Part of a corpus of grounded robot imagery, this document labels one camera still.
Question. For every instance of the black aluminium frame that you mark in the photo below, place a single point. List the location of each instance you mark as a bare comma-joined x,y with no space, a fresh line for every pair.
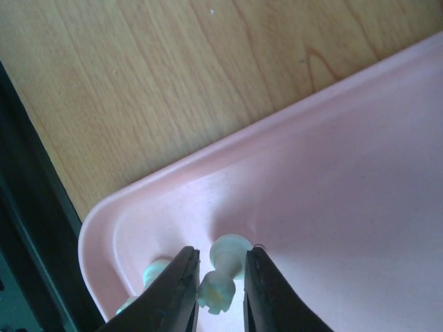
42,288

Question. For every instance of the pink plastic tray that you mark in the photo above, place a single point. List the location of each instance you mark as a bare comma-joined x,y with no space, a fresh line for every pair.
343,189

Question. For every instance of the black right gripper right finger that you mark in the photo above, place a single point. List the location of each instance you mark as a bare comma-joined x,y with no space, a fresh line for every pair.
270,303

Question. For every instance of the white chess piece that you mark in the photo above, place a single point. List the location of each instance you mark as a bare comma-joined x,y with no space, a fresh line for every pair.
149,276
228,258

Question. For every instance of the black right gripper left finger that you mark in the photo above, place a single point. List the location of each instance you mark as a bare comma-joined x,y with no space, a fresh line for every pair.
169,304

